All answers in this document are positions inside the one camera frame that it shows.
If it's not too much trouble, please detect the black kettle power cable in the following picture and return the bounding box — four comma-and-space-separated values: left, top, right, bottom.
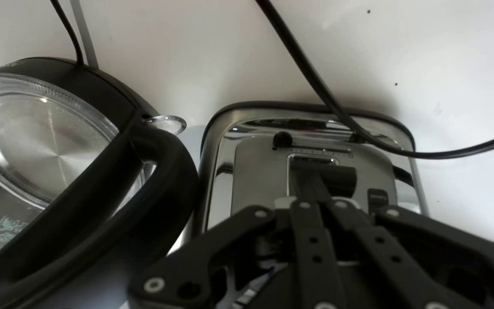
48, 0, 87, 67

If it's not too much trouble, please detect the silver two-slot toaster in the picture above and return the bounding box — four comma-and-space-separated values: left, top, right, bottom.
192, 102, 430, 254

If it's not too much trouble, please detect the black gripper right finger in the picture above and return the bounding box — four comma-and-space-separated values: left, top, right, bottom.
308, 157, 494, 309

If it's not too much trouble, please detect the black power cable with plug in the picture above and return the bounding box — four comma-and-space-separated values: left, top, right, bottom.
253, 0, 494, 162

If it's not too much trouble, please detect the glass electric kettle black handle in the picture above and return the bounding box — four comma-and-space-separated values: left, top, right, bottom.
0, 55, 200, 309

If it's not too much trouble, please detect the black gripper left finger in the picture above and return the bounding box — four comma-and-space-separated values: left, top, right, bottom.
125, 155, 346, 309

